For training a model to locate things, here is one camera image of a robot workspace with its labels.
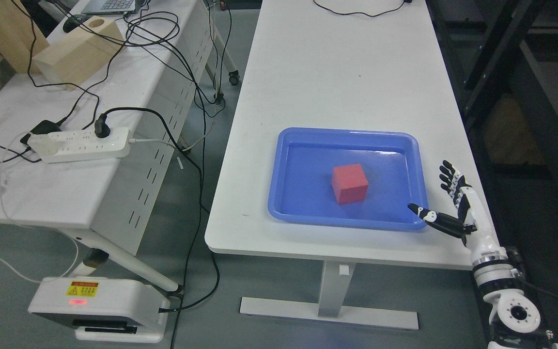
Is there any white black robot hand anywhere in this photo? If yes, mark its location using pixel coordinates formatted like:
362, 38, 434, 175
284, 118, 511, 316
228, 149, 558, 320
408, 160, 508, 267

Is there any pink foam block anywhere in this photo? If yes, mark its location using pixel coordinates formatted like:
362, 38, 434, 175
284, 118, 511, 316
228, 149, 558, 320
331, 163, 369, 204

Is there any white robot forearm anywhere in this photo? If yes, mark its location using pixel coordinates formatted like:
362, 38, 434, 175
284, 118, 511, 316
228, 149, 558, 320
472, 256, 558, 349

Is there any blue plastic tray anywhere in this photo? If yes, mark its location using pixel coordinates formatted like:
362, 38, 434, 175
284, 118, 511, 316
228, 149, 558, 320
268, 127, 428, 230

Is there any black metal shelf right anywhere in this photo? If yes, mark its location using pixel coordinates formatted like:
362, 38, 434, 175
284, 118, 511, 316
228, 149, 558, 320
427, 0, 558, 293

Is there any wooden block with hole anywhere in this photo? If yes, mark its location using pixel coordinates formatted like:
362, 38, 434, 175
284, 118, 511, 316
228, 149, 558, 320
32, 16, 124, 91

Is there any white desk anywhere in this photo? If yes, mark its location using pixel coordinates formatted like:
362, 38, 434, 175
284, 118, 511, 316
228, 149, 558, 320
204, 0, 483, 331

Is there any white floor device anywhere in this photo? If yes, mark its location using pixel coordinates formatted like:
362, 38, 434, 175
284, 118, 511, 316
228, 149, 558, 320
28, 277, 171, 343

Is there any white folding table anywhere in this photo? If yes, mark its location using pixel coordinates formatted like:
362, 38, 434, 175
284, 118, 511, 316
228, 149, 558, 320
0, 0, 241, 291

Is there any white power strip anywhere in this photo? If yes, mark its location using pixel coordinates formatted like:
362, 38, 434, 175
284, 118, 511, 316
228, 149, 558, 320
28, 127, 131, 163

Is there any grey laptop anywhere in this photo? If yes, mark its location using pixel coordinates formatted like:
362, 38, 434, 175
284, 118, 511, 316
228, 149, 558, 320
80, 0, 141, 16

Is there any wooden board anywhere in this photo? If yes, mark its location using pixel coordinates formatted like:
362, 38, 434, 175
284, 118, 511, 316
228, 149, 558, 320
0, 0, 49, 74

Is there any black floor cable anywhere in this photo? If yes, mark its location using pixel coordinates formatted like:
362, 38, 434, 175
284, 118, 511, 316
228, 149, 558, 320
95, 0, 233, 349

